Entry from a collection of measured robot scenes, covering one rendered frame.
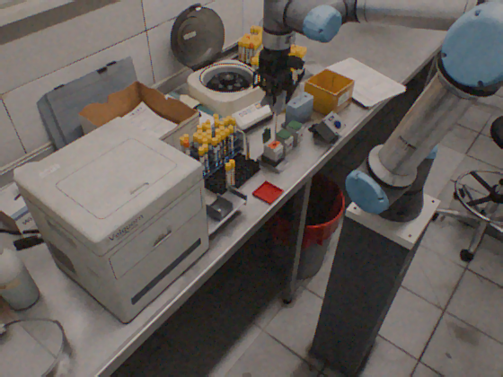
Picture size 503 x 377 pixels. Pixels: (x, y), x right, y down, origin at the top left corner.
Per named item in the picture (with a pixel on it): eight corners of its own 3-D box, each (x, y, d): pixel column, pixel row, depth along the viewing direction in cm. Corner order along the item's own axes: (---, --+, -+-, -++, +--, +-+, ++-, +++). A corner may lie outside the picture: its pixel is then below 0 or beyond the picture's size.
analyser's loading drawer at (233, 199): (197, 249, 109) (195, 237, 106) (178, 237, 112) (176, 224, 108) (247, 205, 121) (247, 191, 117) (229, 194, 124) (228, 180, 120)
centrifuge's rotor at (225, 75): (225, 110, 148) (225, 92, 143) (198, 92, 156) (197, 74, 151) (258, 94, 155) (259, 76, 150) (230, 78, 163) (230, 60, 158)
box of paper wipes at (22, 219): (21, 234, 114) (3, 201, 105) (-5, 215, 119) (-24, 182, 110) (88, 186, 128) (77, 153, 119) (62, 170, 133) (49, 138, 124)
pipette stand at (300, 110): (295, 134, 148) (298, 109, 141) (280, 126, 151) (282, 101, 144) (313, 122, 153) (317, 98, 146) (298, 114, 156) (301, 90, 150)
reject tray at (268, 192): (270, 205, 124) (270, 203, 123) (251, 194, 127) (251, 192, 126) (284, 191, 128) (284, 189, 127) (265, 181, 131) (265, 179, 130)
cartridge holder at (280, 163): (278, 173, 133) (279, 164, 131) (256, 162, 137) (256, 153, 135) (288, 164, 136) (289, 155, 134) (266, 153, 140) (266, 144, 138)
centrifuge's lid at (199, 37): (172, 13, 139) (157, 9, 144) (184, 85, 154) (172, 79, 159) (222, -3, 149) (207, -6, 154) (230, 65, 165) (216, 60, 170)
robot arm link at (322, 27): (356, 0, 93) (317, -14, 99) (322, 14, 88) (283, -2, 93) (349, 35, 99) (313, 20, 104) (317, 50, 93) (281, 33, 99)
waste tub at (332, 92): (330, 118, 155) (335, 94, 148) (301, 104, 161) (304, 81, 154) (351, 103, 162) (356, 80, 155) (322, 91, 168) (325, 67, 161)
